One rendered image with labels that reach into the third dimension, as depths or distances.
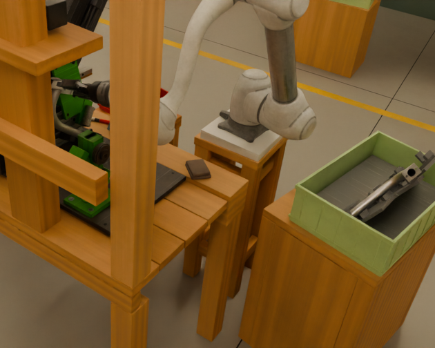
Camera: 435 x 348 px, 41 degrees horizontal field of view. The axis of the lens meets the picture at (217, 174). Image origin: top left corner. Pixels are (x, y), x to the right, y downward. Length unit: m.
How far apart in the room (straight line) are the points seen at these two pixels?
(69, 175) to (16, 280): 1.52
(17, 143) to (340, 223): 1.12
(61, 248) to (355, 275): 1.03
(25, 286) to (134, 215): 1.52
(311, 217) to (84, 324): 1.24
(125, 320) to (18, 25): 0.96
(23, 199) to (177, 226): 0.51
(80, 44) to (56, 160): 0.32
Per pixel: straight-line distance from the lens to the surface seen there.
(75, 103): 2.22
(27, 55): 1.58
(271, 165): 2.66
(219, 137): 2.47
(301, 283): 2.35
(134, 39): 1.33
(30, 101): 1.70
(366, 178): 2.49
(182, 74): 1.98
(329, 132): 4.44
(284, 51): 2.09
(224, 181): 2.20
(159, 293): 2.97
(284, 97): 2.25
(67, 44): 1.64
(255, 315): 2.66
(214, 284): 2.53
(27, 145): 1.70
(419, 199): 2.47
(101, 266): 1.87
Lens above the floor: 2.21
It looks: 36 degrees down
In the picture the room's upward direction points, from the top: 7 degrees clockwise
